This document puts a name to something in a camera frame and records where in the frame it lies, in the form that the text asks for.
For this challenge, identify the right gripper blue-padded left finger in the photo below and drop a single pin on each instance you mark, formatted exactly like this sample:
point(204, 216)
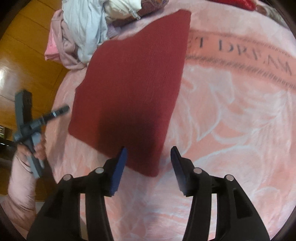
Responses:
point(59, 218)

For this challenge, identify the dark red knit sweater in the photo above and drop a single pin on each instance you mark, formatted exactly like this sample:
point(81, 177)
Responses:
point(130, 90)

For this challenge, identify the left forearm pink sleeve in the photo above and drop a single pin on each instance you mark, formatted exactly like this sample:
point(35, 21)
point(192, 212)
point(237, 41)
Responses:
point(19, 205)

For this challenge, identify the person's left hand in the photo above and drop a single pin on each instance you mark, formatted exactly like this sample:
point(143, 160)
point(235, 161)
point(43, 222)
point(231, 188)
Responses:
point(40, 151)

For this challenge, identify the bright pink folded cloth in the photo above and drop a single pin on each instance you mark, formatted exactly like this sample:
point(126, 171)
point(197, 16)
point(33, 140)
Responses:
point(51, 52)

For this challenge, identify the pale pink knit garment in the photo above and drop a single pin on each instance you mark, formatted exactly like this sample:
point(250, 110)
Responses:
point(66, 46)

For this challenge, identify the white ribbed knit garment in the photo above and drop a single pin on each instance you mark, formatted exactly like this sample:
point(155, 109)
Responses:
point(87, 25)

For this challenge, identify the lavender small cloth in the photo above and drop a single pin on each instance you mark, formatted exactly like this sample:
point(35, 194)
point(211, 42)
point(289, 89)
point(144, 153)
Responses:
point(113, 31)

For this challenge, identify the cream white garment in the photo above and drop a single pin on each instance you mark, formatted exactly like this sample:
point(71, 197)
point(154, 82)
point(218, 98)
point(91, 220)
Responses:
point(122, 9)

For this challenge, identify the beige grey garment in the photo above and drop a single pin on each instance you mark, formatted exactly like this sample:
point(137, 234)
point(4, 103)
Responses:
point(271, 13)

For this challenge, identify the red embroidered small pillow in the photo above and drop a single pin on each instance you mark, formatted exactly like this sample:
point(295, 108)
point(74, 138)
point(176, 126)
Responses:
point(243, 4)

